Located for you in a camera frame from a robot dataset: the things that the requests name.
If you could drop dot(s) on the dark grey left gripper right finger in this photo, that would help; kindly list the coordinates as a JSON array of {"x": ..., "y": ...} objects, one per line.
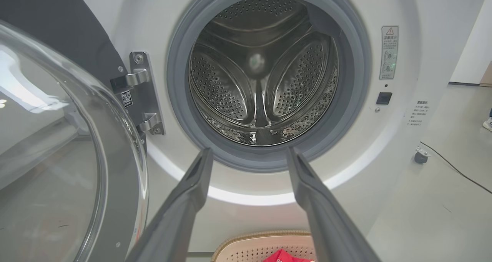
[{"x": 330, "y": 231}]

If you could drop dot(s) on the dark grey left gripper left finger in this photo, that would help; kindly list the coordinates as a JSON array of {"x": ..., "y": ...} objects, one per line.
[{"x": 177, "y": 223}]

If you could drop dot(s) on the red garment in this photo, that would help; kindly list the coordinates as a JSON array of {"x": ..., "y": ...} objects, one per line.
[{"x": 284, "y": 256}]

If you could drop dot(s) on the glass washing machine door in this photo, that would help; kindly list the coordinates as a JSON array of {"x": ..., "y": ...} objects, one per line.
[{"x": 123, "y": 200}]

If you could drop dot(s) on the cream perforated basket brown rim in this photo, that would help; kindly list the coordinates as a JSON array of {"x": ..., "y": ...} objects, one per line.
[{"x": 250, "y": 248}]

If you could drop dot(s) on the white front-load washing machine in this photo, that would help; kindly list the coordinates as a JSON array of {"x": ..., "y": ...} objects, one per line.
[{"x": 384, "y": 146}]

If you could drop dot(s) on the metal door hinge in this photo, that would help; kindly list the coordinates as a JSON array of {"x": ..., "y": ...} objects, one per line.
[{"x": 148, "y": 96}]

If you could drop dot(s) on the black door latch slot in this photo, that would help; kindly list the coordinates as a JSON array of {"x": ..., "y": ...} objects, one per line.
[{"x": 384, "y": 98}]

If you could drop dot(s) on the stainless steel washer drum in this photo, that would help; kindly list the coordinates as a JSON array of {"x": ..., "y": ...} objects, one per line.
[{"x": 265, "y": 69}]

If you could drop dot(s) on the metal leg with caster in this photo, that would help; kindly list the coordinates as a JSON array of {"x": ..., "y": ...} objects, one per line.
[{"x": 421, "y": 156}]

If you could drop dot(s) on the printed text label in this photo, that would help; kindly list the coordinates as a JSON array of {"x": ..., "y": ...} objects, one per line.
[{"x": 418, "y": 113}]

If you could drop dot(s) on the grey warning sticker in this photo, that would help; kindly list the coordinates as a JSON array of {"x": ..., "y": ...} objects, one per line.
[{"x": 389, "y": 52}]

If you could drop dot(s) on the white shoe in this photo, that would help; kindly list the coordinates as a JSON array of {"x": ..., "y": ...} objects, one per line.
[{"x": 488, "y": 122}]

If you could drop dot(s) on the white partition panel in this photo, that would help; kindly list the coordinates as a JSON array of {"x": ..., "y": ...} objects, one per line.
[{"x": 474, "y": 42}]

